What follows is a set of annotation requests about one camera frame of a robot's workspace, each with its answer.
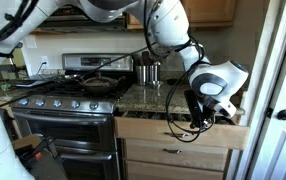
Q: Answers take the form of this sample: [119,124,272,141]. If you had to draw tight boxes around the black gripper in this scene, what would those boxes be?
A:
[199,96,219,132]

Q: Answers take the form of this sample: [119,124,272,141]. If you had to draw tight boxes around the wooden spice drawer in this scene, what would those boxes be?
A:
[113,110,251,151]

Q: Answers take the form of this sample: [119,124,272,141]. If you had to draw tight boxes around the plain wooden cabinet drawer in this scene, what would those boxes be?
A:
[125,159,227,180]

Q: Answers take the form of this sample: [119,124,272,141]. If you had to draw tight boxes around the small black dish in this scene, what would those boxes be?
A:
[166,78,185,87]

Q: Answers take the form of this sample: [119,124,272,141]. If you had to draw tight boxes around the black door latch plate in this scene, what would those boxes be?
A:
[265,107,274,120]

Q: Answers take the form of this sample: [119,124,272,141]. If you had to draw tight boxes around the steel utensil holder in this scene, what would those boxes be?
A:
[135,61,162,90]

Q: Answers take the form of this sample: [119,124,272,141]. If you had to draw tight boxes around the dark cooking utensil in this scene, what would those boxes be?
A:
[140,50,152,67]

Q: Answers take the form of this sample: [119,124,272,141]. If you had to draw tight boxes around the silver range knob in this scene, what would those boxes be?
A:
[88,100,100,111]
[18,97,30,107]
[35,97,46,108]
[52,98,63,109]
[70,99,81,110]

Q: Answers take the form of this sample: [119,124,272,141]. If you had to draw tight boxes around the dark frying pan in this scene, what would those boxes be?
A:
[79,72,127,95]

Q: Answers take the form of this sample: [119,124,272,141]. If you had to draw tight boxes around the stainless steel gas range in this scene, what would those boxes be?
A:
[9,53,134,180]

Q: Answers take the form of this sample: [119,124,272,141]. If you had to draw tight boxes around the silver pan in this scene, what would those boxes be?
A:
[54,73,86,84]

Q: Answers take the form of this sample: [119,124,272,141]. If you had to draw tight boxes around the stainless steel microwave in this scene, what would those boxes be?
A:
[37,5,128,33]

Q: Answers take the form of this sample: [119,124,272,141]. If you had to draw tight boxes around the black equipment case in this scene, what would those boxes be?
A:
[17,136,68,180]

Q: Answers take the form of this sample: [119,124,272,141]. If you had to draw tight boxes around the grey flat tray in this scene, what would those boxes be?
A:
[11,79,51,89]

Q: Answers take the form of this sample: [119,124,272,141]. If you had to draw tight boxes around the brown cardboard box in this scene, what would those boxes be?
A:
[12,133,43,152]

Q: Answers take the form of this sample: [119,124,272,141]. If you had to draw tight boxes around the small green items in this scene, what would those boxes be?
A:
[0,81,13,93]

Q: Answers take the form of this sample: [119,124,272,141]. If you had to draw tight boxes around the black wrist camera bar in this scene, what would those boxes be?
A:
[183,89,205,130]

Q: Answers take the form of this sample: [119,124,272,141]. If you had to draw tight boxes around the silver spice drawer handle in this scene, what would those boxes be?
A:
[164,132,190,139]

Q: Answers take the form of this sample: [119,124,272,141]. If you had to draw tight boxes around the small silver drawer handle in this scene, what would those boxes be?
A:
[163,148,184,155]

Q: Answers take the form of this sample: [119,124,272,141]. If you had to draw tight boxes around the wooden cabinet drawer with handle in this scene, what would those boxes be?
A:
[123,138,231,173]

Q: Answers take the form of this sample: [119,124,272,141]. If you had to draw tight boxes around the white door frame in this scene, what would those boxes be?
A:
[226,0,286,180]

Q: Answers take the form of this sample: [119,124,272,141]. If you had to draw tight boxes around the wide wooden wall cabinet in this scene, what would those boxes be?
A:
[126,0,239,31]

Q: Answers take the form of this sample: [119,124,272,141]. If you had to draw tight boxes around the steel oven door handle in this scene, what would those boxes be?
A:
[12,109,114,126]

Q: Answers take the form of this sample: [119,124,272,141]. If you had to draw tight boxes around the white wall outlet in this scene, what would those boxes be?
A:
[41,55,50,69]

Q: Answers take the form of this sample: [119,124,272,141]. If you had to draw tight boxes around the black power cord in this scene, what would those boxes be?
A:
[35,61,48,78]

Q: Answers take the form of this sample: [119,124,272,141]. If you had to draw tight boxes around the white switch plate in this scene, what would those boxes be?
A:
[24,35,38,50]

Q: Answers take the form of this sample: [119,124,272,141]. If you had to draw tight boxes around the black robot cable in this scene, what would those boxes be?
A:
[0,0,41,60]

